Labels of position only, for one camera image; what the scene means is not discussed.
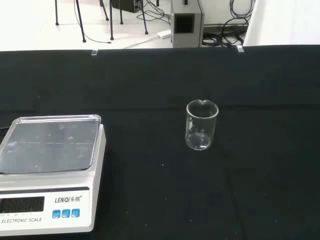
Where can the clear cloth clip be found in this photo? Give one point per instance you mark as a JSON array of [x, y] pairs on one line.
[[239, 49], [94, 52]]

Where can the black tripod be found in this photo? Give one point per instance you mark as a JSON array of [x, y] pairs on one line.
[[80, 20], [111, 20]]

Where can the pale board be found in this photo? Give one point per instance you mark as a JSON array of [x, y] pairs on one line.
[[287, 22]]

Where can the black bench cloth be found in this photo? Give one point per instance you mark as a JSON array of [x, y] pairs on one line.
[[160, 75]]

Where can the black case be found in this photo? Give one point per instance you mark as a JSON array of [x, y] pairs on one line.
[[123, 5]]

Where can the grey metal box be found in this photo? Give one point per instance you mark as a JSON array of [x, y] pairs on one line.
[[197, 25]]

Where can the white electronic balance steel pan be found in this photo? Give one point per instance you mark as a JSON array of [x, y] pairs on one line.
[[75, 180]]

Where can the white power strip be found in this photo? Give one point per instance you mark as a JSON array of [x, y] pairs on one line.
[[163, 34]]

